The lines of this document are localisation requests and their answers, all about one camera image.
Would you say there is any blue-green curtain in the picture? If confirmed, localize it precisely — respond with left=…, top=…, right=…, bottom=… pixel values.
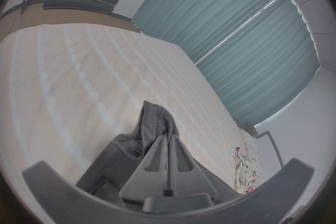
left=130, top=0, right=287, bottom=65
left=195, top=0, right=321, bottom=127

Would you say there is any pile of clothes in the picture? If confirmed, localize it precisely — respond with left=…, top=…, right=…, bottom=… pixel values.
left=233, top=147, right=259, bottom=195

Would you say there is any grey bedside table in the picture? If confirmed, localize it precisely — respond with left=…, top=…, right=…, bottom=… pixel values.
left=234, top=118, right=257, bottom=137

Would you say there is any black high-neck top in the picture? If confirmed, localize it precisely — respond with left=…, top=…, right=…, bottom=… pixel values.
left=76, top=101, right=246, bottom=203

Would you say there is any bed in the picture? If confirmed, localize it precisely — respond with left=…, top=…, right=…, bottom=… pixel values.
left=0, top=23, right=286, bottom=219

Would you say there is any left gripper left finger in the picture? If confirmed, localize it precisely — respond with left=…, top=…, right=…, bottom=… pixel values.
left=119, top=136, right=168, bottom=202

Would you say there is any white printed pillow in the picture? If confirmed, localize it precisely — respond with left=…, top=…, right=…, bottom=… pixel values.
left=240, top=128, right=263, bottom=179

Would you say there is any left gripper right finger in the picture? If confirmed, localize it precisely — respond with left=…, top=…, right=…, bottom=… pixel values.
left=168, top=136, right=218, bottom=202

